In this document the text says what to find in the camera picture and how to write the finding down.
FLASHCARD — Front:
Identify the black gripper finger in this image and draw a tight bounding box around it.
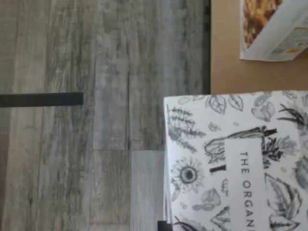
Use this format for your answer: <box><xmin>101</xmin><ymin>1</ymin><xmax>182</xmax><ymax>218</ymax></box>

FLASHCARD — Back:
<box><xmin>157</xmin><ymin>219</ymin><xmax>174</xmax><ymax>231</ymax></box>

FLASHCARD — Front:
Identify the white box yellow strip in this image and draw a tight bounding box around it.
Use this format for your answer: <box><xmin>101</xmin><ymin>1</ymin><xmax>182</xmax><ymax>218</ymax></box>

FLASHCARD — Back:
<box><xmin>163</xmin><ymin>90</ymin><xmax>308</xmax><ymax>231</ymax></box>

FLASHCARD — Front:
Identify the white box with pasta picture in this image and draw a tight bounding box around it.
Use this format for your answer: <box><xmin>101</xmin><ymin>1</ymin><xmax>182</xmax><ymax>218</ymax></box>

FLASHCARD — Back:
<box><xmin>239</xmin><ymin>0</ymin><xmax>308</xmax><ymax>62</ymax></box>

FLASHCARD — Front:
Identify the black metal shelving rack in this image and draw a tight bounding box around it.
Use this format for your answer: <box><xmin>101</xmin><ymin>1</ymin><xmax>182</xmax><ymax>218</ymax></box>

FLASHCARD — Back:
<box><xmin>204</xmin><ymin>0</ymin><xmax>213</xmax><ymax>95</ymax></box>

